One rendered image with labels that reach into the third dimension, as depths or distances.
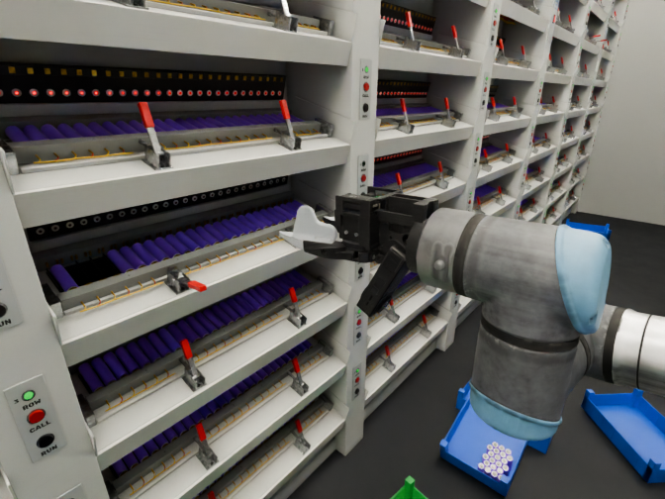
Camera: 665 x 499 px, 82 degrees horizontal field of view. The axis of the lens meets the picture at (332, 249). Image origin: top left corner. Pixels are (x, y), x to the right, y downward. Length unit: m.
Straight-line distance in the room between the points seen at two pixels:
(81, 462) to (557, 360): 0.64
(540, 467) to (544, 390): 1.07
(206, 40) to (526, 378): 0.59
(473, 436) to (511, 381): 1.03
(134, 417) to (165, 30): 0.59
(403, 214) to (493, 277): 0.12
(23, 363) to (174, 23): 0.48
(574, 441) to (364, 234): 1.28
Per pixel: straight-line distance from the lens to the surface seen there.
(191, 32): 0.64
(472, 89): 1.50
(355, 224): 0.47
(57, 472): 0.73
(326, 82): 0.92
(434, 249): 0.41
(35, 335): 0.61
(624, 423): 1.77
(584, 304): 0.38
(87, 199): 0.58
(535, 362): 0.41
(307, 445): 1.18
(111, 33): 0.60
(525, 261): 0.38
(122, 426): 0.76
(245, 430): 0.97
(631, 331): 0.54
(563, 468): 1.52
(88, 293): 0.66
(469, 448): 1.43
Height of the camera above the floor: 1.06
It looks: 22 degrees down
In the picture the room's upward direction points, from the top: straight up
